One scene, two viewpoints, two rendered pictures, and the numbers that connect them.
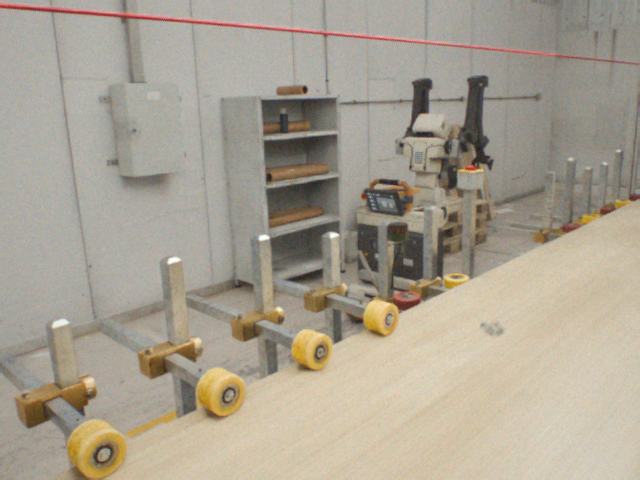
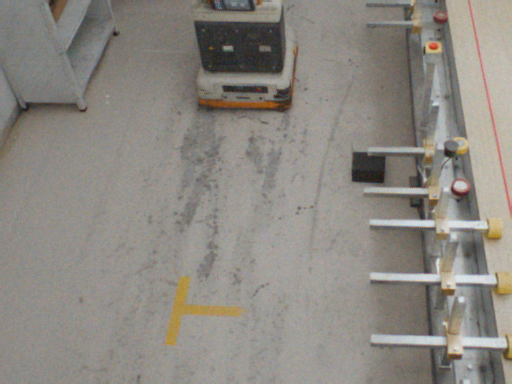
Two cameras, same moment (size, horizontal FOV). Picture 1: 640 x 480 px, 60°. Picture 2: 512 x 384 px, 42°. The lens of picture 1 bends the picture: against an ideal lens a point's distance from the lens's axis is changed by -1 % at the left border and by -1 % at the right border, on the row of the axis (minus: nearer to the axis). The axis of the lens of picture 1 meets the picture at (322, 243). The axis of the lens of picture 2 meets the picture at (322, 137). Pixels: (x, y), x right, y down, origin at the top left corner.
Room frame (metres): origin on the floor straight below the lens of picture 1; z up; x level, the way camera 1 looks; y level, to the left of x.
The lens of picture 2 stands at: (0.62, 1.39, 3.06)
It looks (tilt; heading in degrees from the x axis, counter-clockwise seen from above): 46 degrees down; 319
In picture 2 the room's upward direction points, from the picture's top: 1 degrees counter-clockwise
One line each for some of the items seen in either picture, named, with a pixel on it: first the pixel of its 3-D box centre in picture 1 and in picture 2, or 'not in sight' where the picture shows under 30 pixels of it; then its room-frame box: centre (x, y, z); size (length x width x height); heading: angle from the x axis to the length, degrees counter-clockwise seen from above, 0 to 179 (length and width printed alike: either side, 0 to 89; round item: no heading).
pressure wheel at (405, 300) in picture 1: (406, 312); (459, 192); (1.59, -0.25, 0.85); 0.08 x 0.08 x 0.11
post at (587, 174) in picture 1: (585, 211); not in sight; (2.94, -1.43, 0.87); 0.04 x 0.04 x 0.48; 45
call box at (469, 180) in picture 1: (470, 180); (432, 53); (2.05, -0.56, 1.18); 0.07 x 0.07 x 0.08; 45
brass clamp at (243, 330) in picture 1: (258, 322); (446, 276); (1.32, 0.17, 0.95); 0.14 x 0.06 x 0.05; 135
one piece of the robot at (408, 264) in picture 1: (402, 240); (241, 22); (3.56, -0.52, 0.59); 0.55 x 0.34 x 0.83; 45
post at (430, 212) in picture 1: (430, 273); (430, 139); (1.87, -0.37, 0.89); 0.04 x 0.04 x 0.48; 45
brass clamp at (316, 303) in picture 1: (326, 296); (441, 222); (1.50, -0.01, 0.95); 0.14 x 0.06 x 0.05; 135
